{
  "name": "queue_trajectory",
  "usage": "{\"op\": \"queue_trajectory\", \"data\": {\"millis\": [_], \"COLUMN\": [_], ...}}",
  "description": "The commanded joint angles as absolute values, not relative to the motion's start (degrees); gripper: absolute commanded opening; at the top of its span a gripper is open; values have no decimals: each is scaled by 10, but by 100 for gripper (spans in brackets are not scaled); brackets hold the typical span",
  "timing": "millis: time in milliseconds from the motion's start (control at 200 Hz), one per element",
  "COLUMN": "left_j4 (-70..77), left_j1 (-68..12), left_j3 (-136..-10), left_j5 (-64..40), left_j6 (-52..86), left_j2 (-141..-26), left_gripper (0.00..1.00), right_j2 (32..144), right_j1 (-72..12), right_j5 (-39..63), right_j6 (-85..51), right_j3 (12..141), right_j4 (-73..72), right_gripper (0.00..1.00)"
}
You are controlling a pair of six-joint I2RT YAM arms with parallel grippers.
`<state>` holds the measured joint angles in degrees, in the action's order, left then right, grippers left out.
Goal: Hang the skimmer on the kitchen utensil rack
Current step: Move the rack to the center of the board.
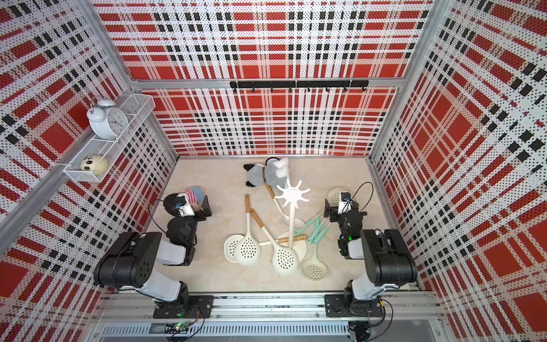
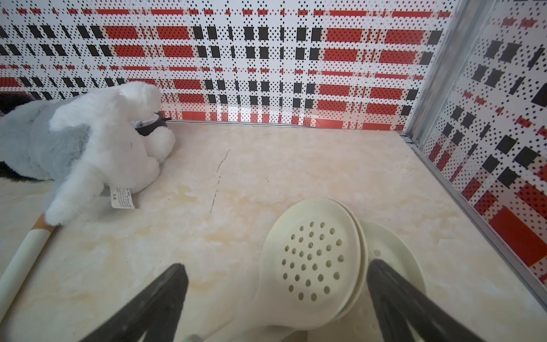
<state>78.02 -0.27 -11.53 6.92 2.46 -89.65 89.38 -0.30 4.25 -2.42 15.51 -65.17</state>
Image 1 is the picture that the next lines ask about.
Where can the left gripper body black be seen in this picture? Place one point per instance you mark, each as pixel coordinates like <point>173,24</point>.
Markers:
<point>195,217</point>

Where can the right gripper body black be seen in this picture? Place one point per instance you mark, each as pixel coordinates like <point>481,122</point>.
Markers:
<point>335,216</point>

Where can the skimmer wooden handle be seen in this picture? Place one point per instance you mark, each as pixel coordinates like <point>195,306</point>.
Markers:
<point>299,245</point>
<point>285,260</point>
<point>248,250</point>

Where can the cream utensil rack stand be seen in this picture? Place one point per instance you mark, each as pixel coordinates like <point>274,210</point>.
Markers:
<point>289,201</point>

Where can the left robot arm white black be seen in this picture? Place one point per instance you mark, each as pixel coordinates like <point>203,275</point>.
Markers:
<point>130,262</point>

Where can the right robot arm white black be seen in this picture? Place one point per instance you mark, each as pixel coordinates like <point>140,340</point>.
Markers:
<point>388,261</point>

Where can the small doll black hat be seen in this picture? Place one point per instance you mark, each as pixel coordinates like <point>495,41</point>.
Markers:
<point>193,195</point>

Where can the grey white plush toy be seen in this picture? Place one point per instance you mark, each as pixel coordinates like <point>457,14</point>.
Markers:
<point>273,173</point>

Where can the cream round face ball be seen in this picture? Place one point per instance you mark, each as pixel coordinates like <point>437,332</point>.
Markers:
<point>96,164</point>

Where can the white alarm clock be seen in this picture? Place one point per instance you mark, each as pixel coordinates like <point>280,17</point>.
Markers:
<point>107,121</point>

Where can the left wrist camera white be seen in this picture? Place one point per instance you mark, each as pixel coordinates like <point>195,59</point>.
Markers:
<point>185,209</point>

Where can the cream skimmer green handle far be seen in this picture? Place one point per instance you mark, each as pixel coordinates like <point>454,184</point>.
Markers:
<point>332,202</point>

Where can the slotted spoon wooden handle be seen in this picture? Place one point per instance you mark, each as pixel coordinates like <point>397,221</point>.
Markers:
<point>298,224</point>

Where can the cream skimmer green handle near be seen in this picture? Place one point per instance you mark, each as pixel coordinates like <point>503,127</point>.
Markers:
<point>313,268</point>

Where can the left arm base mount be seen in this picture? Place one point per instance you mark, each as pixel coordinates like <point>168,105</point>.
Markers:
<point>189,307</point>

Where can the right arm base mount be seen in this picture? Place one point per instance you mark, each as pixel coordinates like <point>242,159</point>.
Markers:
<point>341,306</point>

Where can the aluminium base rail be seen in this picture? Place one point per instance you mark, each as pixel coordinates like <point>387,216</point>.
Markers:
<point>270,316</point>

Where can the white wire shelf basket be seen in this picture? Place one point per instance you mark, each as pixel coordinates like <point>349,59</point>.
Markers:
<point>137,107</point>

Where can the black wall hook rail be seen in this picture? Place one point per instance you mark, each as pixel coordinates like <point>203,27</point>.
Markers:
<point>344,84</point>

